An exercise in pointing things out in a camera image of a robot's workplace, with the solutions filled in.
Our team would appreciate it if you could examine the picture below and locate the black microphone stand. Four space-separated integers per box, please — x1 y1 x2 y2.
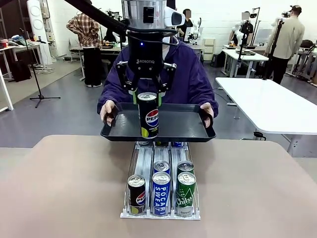
19 27 61 109

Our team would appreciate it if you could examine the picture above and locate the person's left hand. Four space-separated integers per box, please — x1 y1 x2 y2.
200 103 214 119

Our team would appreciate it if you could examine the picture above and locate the white tower air conditioner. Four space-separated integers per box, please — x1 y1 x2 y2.
26 0 54 65

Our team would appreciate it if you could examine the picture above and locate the person in plaid shirt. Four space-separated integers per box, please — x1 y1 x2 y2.
66 12 103 88

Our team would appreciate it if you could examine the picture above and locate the white desk with black mat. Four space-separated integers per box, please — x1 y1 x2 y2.
222 48 269 78

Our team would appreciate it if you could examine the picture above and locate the white table with clutter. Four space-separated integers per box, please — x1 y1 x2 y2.
0 41 46 80

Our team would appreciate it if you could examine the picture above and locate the clear three-lane can rack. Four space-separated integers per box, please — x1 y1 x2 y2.
120 141 201 221

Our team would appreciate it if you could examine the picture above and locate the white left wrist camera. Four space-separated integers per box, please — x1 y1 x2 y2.
163 6 186 27

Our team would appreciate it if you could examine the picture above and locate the person's left forearm purple sleeve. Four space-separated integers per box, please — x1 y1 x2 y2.
202 91 219 119

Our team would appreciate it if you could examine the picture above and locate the person with black shirt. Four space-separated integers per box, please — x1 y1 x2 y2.
240 11 254 42

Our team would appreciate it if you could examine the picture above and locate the grey drawer unit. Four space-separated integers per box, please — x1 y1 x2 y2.
203 38 216 62

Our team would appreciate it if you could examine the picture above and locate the person's right hand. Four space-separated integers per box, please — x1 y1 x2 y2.
100 100 116 123

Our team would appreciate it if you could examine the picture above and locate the black plastic serving tray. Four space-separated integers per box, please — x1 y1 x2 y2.
100 103 216 143

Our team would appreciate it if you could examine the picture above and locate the black bag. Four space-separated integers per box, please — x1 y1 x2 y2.
11 59 32 82

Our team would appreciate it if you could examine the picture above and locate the large white table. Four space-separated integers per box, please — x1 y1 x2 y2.
215 77 317 157

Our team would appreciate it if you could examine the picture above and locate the person in beige jacket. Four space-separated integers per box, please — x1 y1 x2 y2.
264 4 306 85

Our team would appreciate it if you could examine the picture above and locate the person in purple jacket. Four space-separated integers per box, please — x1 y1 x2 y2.
98 37 219 119

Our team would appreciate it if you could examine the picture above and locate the standing person black t-shirt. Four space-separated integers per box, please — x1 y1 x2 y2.
177 8 194 42

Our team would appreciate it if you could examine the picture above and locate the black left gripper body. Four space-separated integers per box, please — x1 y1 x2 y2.
127 31 165 79

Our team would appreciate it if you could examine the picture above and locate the black camera tripod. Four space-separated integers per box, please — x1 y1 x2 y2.
263 18 285 80

